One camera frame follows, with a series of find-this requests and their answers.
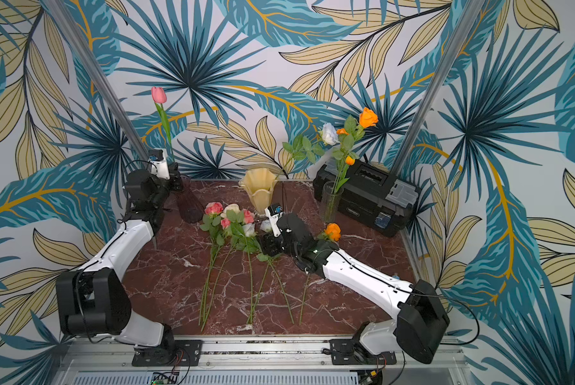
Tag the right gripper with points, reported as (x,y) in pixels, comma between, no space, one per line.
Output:
(271,243)

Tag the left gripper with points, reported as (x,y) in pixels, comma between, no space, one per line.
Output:
(174,176)

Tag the cream rose large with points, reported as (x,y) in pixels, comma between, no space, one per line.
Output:
(232,213)

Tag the orange rose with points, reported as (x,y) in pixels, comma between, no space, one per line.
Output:
(330,234)
(356,129)
(349,160)
(342,134)

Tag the pink tulip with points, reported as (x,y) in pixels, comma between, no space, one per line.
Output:
(160,98)

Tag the white rose top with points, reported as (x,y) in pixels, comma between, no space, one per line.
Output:
(310,150)

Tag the white rose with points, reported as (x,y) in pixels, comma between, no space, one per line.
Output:
(273,270)
(265,225)
(310,150)

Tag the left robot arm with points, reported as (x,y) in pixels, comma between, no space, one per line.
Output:
(92,302)

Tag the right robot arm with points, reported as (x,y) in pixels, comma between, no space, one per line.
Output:
(417,320)

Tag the dark purple ribbed vase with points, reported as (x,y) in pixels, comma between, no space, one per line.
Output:
(189,206)

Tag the pink rose small bud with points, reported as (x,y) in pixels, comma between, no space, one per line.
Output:
(248,216)

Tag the cream yellow fluted vase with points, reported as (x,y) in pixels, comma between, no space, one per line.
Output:
(259,184)

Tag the clear glass vase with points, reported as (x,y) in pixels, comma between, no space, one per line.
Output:
(330,202)

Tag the black plastic toolbox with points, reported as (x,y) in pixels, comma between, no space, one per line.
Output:
(371,196)

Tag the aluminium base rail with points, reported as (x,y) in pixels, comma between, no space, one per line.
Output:
(263,359)

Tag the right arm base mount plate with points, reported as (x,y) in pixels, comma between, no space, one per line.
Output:
(346,352)

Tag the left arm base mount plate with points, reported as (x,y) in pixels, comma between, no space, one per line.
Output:
(182,353)

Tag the left aluminium frame post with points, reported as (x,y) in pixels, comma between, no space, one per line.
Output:
(75,36)

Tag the aluminium frame post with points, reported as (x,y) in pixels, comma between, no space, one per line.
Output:
(459,35)
(75,36)

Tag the right aluminium frame post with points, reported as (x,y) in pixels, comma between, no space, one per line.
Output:
(459,35)

